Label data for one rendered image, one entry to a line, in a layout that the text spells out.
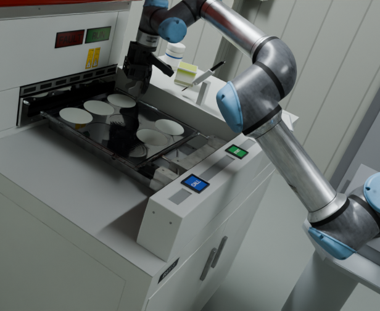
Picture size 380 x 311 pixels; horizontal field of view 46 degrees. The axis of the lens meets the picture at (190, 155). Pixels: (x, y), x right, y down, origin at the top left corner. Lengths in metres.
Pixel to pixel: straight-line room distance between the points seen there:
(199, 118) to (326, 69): 1.72
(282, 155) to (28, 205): 0.66
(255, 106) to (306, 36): 2.08
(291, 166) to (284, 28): 2.12
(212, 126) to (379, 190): 0.60
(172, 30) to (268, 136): 0.45
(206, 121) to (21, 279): 0.75
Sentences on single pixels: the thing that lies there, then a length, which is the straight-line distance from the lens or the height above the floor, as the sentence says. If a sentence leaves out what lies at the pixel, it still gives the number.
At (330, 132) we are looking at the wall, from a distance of 3.21.
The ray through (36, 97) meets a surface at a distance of 1.40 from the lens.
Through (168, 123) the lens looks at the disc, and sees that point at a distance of 1.50.
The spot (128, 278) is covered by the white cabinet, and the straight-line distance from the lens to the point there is 1.09.
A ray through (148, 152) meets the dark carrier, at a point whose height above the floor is 0.90.
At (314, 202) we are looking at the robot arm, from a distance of 1.15.
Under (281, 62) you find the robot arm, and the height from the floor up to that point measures 1.28.
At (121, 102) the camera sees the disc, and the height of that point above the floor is 0.90.
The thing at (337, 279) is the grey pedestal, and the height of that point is 0.71.
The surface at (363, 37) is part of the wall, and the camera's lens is 3.06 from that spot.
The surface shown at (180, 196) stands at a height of 0.96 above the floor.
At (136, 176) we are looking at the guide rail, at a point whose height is 0.84.
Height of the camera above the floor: 1.55
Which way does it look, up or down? 29 degrees down
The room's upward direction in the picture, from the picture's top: 18 degrees clockwise
